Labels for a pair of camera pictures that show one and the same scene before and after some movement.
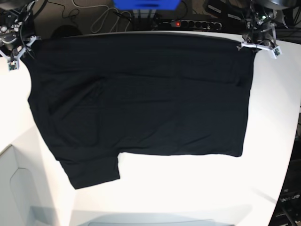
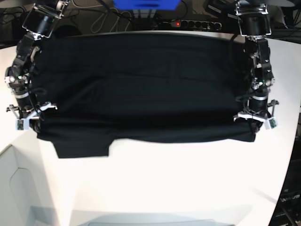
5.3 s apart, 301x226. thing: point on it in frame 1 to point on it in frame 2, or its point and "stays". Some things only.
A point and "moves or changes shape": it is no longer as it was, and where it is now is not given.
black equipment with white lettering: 287,212 stays
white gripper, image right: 275,47 to 254,125
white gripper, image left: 13,61 to 35,124
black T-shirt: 95,98 moves or changes shape
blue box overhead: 146,4 stays
